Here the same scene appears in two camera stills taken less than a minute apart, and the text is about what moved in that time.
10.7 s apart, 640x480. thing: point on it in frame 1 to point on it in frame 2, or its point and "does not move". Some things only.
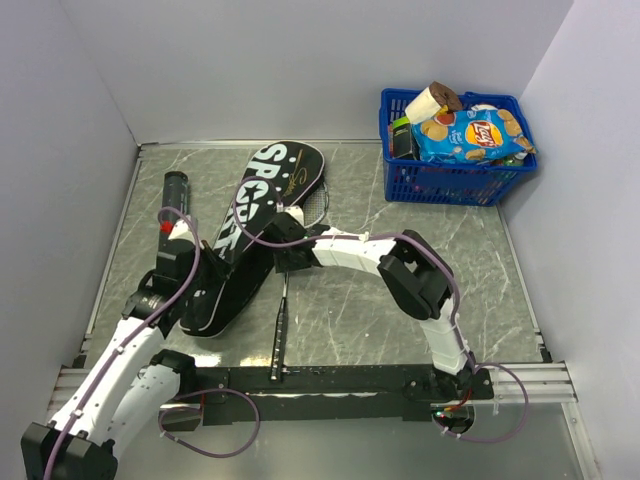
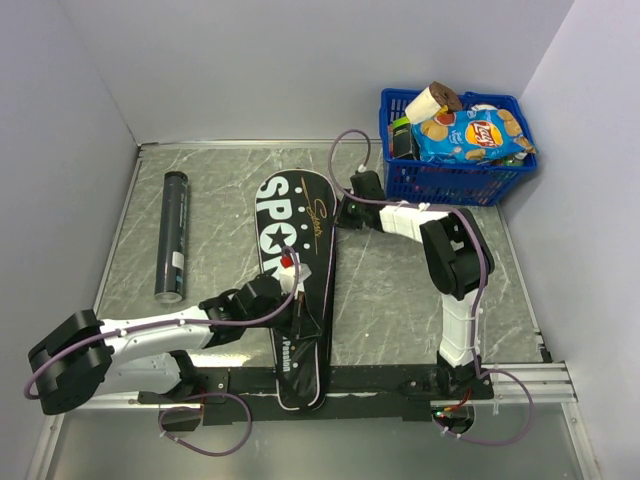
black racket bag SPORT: [278, 178] to [297, 216]
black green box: [404, 142] does not move
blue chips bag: [475, 134] does not move
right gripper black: [281, 264] to [344, 219]
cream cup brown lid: [431, 100] does not move
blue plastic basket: [410, 180] does not move
